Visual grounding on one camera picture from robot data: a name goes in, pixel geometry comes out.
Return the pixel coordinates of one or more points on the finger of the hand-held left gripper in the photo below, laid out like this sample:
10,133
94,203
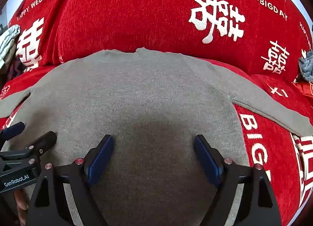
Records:
12,130
45,140

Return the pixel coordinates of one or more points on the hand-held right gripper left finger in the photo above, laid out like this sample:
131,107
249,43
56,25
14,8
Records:
101,160

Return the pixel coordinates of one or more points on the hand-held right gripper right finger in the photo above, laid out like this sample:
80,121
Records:
205,162

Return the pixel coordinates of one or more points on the grey knit sweater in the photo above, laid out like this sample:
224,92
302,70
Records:
146,98

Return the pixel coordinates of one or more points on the person's left hand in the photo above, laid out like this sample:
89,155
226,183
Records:
22,204

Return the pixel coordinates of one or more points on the dark patterned cloth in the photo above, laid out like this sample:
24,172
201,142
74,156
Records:
16,68

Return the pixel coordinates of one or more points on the white grey crumpled cloth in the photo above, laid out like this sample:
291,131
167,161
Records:
8,42

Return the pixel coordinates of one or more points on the blue grey crumpled cloth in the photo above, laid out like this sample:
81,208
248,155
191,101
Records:
307,67

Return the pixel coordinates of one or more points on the red printed sofa cover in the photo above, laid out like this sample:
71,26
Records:
146,20

